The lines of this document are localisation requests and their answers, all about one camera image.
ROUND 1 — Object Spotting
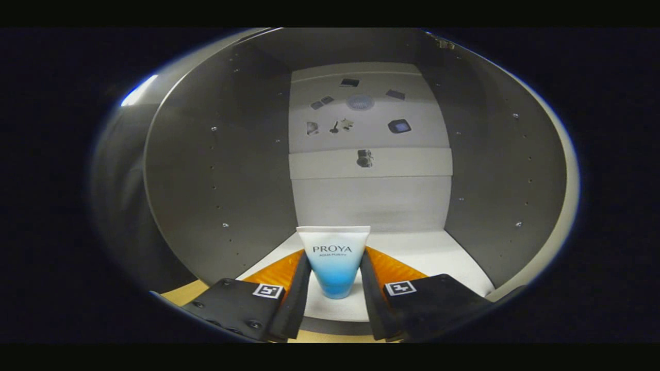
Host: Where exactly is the white blue cosmetic tube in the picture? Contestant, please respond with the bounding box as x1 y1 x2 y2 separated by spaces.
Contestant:
296 226 371 299

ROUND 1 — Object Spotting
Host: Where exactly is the ceiling light panel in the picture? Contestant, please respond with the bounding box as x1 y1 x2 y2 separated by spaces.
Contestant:
121 75 158 107

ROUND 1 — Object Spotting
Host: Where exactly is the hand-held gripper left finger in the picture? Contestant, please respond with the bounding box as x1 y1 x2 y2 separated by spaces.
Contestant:
178 249 312 342

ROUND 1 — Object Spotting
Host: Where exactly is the black backdrop cloth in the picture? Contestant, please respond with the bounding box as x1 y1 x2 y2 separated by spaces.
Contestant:
92 103 155 294

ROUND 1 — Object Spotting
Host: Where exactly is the grey cabinet body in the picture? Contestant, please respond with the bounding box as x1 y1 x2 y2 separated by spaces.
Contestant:
143 28 568 343

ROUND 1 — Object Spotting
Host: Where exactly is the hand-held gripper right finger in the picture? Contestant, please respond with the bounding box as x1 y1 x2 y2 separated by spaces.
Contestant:
359 246 497 342

